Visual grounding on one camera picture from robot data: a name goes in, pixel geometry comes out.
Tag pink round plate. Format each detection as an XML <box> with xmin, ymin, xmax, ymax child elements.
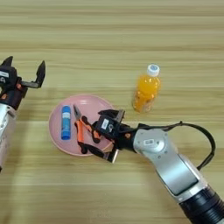
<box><xmin>47</xmin><ymin>94</ymin><xmax>117</xmax><ymax>158</ymax></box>

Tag orange black pliers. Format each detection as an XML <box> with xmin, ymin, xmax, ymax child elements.
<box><xmin>73</xmin><ymin>104</ymin><xmax>102</xmax><ymax>155</ymax></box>

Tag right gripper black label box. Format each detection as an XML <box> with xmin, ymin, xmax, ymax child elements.
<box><xmin>94</xmin><ymin>114</ymin><xmax>118</xmax><ymax>139</ymax></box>

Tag orange juice bottle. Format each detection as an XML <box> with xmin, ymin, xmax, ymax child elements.
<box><xmin>131</xmin><ymin>64</ymin><xmax>162</xmax><ymax>114</ymax></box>

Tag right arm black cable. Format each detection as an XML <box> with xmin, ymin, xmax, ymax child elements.
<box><xmin>136</xmin><ymin>121</ymin><xmax>217</xmax><ymax>172</ymax></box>

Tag blue glue stick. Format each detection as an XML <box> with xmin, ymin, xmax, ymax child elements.
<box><xmin>60</xmin><ymin>105</ymin><xmax>73</xmax><ymax>141</ymax></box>

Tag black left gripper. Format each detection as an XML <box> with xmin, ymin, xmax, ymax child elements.
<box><xmin>0</xmin><ymin>55</ymin><xmax>46</xmax><ymax>110</ymax></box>

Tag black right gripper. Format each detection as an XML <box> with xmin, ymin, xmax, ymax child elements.
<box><xmin>84</xmin><ymin>108</ymin><xmax>138</xmax><ymax>164</ymax></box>

